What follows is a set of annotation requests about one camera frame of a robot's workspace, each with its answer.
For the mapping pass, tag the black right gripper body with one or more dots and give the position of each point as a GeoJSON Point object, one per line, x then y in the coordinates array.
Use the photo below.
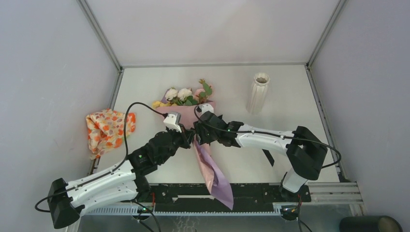
{"type": "Point", "coordinates": [203, 136]}

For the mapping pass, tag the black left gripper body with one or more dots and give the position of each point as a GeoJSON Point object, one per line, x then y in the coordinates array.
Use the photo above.
{"type": "Point", "coordinates": [179, 139]}

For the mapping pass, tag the pink flower bouquet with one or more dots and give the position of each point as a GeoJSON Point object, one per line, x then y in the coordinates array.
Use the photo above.
{"type": "Point", "coordinates": [184, 101]}

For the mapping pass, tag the black printed ribbon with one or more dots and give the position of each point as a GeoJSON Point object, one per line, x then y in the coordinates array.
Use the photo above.
{"type": "Point", "coordinates": [269, 157]}

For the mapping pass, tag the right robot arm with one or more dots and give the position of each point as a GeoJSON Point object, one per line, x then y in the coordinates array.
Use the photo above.
{"type": "Point", "coordinates": [305, 152]}

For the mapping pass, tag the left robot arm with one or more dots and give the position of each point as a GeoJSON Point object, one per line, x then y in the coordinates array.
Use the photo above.
{"type": "Point", "coordinates": [124, 181]}

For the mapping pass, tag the white ribbed ceramic vase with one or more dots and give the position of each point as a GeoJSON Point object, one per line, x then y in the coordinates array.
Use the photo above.
{"type": "Point", "coordinates": [259, 90]}

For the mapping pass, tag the orange floral cloth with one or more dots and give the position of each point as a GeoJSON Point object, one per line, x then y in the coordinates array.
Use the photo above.
{"type": "Point", "coordinates": [107, 129]}

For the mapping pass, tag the black cylinder object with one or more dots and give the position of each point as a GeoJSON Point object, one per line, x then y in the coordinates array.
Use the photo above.
{"type": "Point", "coordinates": [369, 224]}

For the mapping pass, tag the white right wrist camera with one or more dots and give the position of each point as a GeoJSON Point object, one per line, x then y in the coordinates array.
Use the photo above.
{"type": "Point", "coordinates": [203, 108]}

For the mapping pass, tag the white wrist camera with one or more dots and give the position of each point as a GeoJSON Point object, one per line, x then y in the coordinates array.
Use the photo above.
{"type": "Point", "coordinates": [172, 121]}
{"type": "Point", "coordinates": [203, 108]}

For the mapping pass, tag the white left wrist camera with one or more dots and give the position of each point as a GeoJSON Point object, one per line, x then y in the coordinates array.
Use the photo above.
{"type": "Point", "coordinates": [172, 121]}

